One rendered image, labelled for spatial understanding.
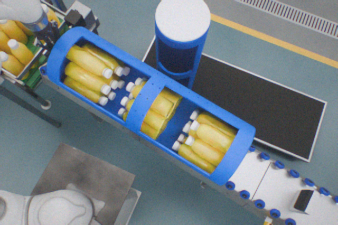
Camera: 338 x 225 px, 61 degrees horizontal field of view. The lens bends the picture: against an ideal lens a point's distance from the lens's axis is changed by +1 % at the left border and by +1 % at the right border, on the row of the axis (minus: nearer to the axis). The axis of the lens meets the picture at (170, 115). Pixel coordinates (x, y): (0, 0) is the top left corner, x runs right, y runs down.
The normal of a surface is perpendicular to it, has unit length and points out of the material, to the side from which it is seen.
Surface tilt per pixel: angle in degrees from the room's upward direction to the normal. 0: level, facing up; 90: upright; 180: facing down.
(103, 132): 0
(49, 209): 10
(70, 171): 4
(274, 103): 0
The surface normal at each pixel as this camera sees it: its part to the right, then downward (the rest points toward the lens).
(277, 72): 0.03, -0.25
